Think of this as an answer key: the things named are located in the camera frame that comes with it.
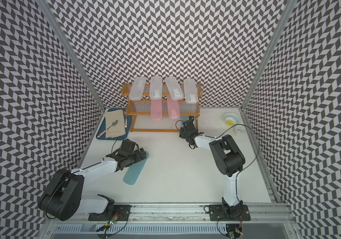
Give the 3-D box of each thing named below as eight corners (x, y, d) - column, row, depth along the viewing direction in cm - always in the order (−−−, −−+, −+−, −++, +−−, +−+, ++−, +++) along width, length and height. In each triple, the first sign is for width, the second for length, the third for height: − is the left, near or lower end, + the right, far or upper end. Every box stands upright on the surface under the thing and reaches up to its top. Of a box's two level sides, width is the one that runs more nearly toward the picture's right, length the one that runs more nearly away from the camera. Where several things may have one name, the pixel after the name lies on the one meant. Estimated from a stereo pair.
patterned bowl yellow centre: (224, 125, 109) (226, 121, 106) (222, 116, 115) (223, 112, 111) (238, 125, 109) (240, 121, 106) (235, 116, 115) (237, 112, 112)
